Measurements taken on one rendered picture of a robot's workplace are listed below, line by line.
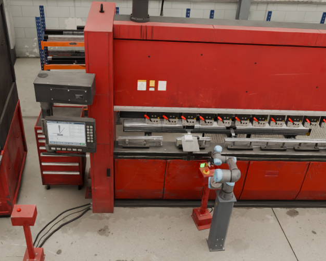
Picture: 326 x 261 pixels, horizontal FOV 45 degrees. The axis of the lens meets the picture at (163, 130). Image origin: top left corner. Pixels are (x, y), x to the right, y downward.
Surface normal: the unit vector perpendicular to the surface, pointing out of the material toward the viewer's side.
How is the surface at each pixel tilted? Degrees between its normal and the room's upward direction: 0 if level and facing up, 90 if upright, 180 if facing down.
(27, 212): 0
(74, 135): 90
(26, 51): 90
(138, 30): 90
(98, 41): 90
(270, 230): 0
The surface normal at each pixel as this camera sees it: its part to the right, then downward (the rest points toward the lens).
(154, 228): 0.07, -0.82
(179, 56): 0.06, 0.57
